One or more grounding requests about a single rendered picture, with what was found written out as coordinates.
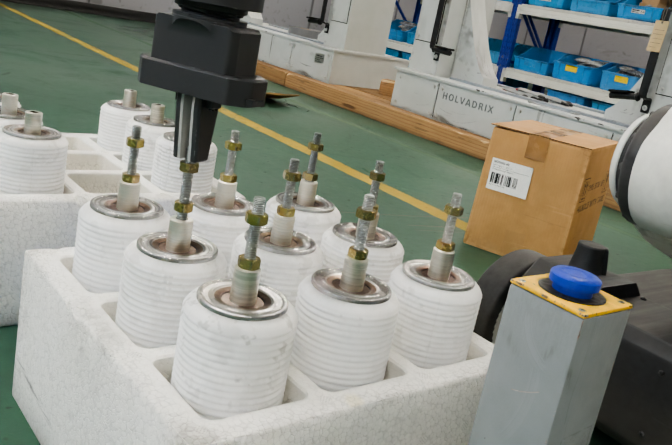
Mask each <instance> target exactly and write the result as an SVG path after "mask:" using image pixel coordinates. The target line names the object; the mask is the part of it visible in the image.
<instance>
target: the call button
mask: <svg viewBox="0 0 672 445"><path fill-rule="evenodd" d="M549 278H550V279H551V280H552V281H553V283H552V287H553V288H554V289H555V290H557V291H558V292H560V293H562V294H565V295H567V296H570V297H574V298H579V299H591V298H592V297H593V294H595V293H599V292H600V289H601V286H602V281H601V280H600V279H599V278H598V277H597V276H596V275H594V274H592V273H590V272H588V271H586V270H583V269H580V268H576V267H572V266H566V265H557V266H554V267H552V268H551V270H550V274H549Z"/></svg>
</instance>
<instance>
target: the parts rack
mask: <svg viewBox="0 0 672 445"><path fill-rule="evenodd" d="M422 1H423V0H417V3H416V8H415V13H414V17H413V22H415V23H418V20H419V15H420V11H421V6H422ZM494 12H496V13H502V14H508V20H507V24H506V29H505V33H504V37H503V41H502V45H501V49H500V54H499V58H498V62H497V64H493V63H492V67H493V70H494V73H495V75H496V77H497V79H498V82H497V83H498V84H502V85H505V84H506V80H507V78H511V79H516V80H520V81H524V82H527V83H531V84H533V87H532V91H534V92H540V93H543V94H544V90H545V87H547V88H551V89H555V90H559V91H563V92H567V93H571V94H575V95H579V96H583V97H587V98H591V99H595V100H599V101H603V102H607V103H611V104H616V103H617V102H619V101H620V100H621V99H612V98H609V93H610V92H609V91H607V90H602V89H600V88H598V87H591V86H585V85H581V84H577V83H572V82H568V81H564V80H560V79H555V78H552V77H550V76H544V75H539V74H535V73H531V72H527V71H522V70H518V69H514V67H510V63H511V64H514V61H511V59H512V55H513V51H514V47H515V43H516V39H517V35H518V31H519V27H520V23H521V18H522V17H523V18H524V21H525V24H526V26H527V29H528V32H529V34H530V37H531V40H532V42H533V45H534V47H538V46H539V48H544V49H549V50H554V51H555V48H556V44H557V40H558V37H559V33H560V29H561V28H562V24H569V25H575V26H581V27H587V28H593V29H599V30H605V31H611V32H617V33H623V34H629V35H635V36H641V37H647V38H650V37H651V34H652V31H653V28H654V25H655V23H649V22H643V21H636V20H629V19H622V18H616V17H609V16H602V15H595V14H589V13H582V12H575V11H568V10H562V9H555V8H548V7H541V6H535V5H528V4H526V0H512V2H507V1H501V0H497V1H496V6H495V10H494ZM527 18H528V19H529V22H530V24H531V27H532V30H533V32H534V35H535V38H536V41H537V43H538V46H537V43H536V41H535V38H534V35H533V33H532V30H531V27H530V25H529V22H528V19H527ZM532 19H538V20H544V21H549V24H548V28H547V32H546V36H545V40H544V44H543V47H542V44H541V42H540V39H539V36H538V34H537V31H536V28H535V25H534V23H533V20H532ZM386 47H388V48H392V49H396V50H400V51H404V52H408V53H412V48H413V45H412V44H408V43H405V42H399V41H395V40H391V39H388V42H387V46H386Z"/></svg>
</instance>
